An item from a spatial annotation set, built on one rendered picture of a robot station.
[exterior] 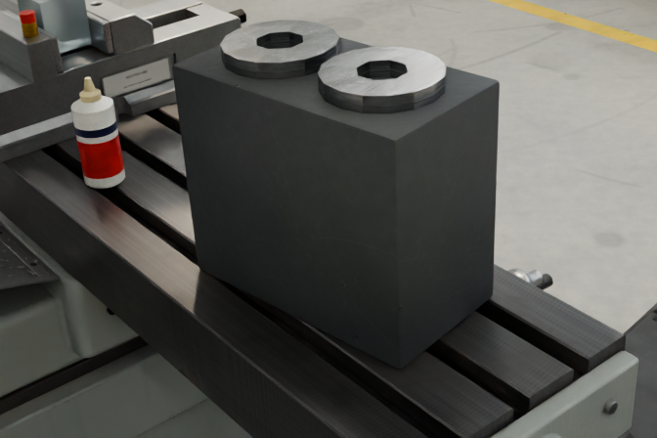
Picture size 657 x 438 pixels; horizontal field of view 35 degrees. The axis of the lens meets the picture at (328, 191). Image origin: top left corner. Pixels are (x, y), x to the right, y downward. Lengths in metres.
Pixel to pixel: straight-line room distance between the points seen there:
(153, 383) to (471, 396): 0.53
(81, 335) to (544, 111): 2.44
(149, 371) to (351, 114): 0.56
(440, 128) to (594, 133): 2.55
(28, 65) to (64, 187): 0.15
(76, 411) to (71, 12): 0.42
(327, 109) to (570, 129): 2.57
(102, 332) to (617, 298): 1.60
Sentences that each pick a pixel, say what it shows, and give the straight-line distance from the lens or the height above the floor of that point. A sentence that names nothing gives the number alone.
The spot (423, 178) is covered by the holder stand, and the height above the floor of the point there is 1.08.
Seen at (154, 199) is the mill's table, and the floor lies 0.93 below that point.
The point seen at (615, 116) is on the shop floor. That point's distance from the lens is 3.36.
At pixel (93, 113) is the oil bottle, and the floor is 1.01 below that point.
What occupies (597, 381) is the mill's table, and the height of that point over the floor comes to 0.92.
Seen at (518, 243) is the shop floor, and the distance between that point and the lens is 2.67.
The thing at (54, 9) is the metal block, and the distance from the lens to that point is 1.16.
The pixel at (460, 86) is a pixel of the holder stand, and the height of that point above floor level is 1.12.
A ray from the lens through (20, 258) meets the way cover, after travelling 1.10.
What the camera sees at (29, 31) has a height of 1.05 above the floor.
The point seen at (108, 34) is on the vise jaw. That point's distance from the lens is 1.16.
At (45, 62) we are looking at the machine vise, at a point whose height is 1.02.
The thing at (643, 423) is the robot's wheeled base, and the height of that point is 0.59.
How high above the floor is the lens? 1.41
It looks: 29 degrees down
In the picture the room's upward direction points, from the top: 3 degrees counter-clockwise
